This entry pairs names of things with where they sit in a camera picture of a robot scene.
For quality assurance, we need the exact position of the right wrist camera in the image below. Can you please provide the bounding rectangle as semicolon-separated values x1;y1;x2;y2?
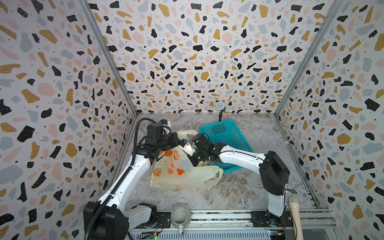
183;140;196;156

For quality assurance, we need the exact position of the beige wooden post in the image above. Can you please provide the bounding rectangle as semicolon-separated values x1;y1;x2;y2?
289;197;304;240

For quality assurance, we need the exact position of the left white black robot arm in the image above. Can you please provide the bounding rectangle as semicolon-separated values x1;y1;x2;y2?
83;119;181;240

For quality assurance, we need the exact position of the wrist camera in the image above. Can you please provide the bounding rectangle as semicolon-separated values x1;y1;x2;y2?
183;140;196;156
159;119;171;127

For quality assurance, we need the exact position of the cream plastic bag orange print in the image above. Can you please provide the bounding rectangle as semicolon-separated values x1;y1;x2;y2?
150;146;224;190

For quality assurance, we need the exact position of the teal plastic basket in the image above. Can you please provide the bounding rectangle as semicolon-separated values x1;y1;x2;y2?
194;120;265;174

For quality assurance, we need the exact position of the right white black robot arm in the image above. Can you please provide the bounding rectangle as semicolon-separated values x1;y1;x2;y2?
190;134;290;226

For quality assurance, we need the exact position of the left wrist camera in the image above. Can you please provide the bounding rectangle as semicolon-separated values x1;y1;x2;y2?
159;119;171;127

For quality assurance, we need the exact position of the small round mirror on stand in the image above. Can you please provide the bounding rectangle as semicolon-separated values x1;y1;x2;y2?
216;102;226;122

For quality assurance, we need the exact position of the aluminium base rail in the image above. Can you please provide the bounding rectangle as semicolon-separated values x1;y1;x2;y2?
124;209;339;240

